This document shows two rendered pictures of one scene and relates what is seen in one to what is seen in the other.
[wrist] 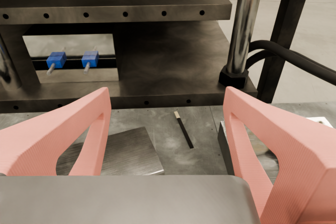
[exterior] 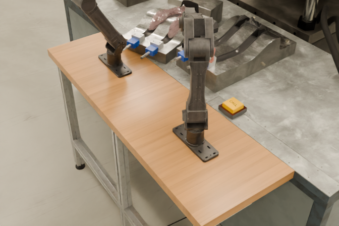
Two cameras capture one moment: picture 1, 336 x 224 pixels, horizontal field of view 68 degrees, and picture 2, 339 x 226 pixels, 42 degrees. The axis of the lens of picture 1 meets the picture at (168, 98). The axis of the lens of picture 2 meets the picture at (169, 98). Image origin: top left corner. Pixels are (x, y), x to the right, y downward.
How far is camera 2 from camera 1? 1.94 m
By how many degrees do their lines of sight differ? 43
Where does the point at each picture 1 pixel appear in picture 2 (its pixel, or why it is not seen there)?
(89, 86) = not seen: outside the picture
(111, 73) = not seen: outside the picture
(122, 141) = (211, 0)
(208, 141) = not seen: hidden behind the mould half
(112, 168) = (200, 2)
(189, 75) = (291, 13)
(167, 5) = not seen: outside the picture
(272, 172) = (232, 22)
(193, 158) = not seen: hidden behind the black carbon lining
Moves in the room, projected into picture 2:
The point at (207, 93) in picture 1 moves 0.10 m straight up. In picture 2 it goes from (284, 22) to (287, 5)
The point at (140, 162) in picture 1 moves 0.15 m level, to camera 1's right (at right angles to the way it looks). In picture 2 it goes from (208, 5) to (228, 17)
